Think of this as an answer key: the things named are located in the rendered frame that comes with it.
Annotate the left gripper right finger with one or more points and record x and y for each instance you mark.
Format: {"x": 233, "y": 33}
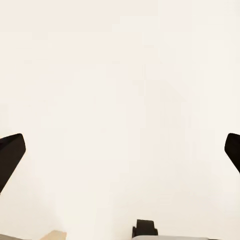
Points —
{"x": 232, "y": 149}

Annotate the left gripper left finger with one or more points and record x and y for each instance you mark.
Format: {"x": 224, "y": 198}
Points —
{"x": 12, "y": 149}

